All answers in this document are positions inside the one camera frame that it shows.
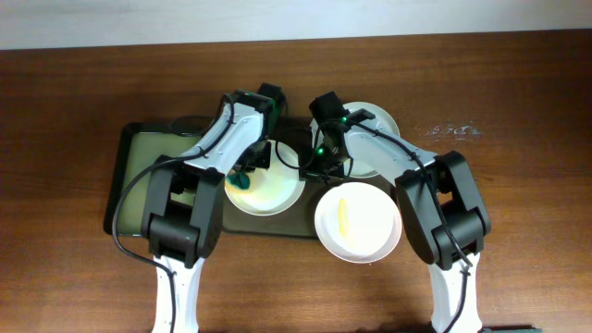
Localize green yellow sponge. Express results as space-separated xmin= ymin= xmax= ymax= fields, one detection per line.
xmin=227 ymin=171 xmax=251 ymax=191

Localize white plate yellow stain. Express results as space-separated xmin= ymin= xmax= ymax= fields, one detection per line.
xmin=225 ymin=140 xmax=305 ymax=216

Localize white plate front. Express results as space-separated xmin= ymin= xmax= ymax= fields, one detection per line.
xmin=314 ymin=182 xmax=402 ymax=264

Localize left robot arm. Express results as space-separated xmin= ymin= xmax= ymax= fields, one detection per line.
xmin=141 ymin=85 xmax=285 ymax=332

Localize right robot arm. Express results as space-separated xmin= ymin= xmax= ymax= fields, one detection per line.
xmin=311 ymin=108 xmax=491 ymax=332

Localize dark serving tray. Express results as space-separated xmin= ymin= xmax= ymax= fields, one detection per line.
xmin=170 ymin=115 xmax=399 ymax=240

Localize black sponge tray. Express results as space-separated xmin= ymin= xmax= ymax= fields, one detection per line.
xmin=102 ymin=120 xmax=223 ymax=237

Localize grey plate yellow stain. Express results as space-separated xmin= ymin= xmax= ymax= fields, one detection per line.
xmin=311 ymin=102 xmax=400 ymax=179

